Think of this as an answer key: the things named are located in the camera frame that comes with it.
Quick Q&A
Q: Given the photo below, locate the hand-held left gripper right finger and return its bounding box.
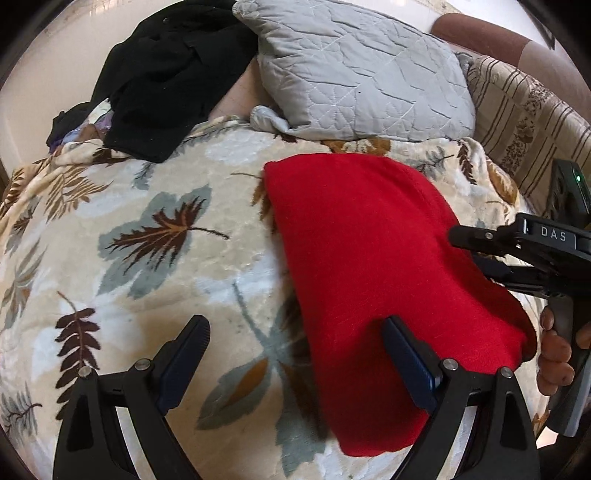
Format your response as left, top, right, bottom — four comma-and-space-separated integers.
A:
381, 316, 541, 480

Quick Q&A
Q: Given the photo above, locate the beige leaf-print blanket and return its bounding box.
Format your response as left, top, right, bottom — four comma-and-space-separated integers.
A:
0, 117, 561, 480

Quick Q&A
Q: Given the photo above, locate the purple patterned cloth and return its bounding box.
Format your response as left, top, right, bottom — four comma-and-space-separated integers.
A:
48, 99, 116, 151

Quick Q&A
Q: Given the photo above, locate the striped beige cushion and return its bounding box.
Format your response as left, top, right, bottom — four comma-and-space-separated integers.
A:
459, 53, 591, 220

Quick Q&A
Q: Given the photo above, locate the person's right hand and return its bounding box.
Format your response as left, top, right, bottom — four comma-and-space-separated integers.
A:
537, 306, 575, 398

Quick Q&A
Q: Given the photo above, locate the black clothes pile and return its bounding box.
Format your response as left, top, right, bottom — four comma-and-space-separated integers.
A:
46, 0, 259, 163

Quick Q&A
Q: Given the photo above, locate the grey quilted pillow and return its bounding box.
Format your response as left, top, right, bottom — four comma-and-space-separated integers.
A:
233, 0, 476, 141

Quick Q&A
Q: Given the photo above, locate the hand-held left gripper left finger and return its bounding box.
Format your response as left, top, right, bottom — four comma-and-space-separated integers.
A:
52, 315, 211, 480

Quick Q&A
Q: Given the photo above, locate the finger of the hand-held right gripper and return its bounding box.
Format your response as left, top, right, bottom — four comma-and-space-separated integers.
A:
449, 224, 520, 256
475, 257, 555, 298

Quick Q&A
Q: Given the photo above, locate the framed wall picture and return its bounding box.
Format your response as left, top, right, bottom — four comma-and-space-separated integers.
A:
538, 7, 558, 51

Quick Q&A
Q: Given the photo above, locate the brown sofa backrest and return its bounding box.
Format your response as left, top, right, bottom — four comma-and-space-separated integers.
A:
431, 13, 591, 121

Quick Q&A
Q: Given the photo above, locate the red cloth garment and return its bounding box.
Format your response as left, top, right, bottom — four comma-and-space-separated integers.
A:
263, 154, 539, 457

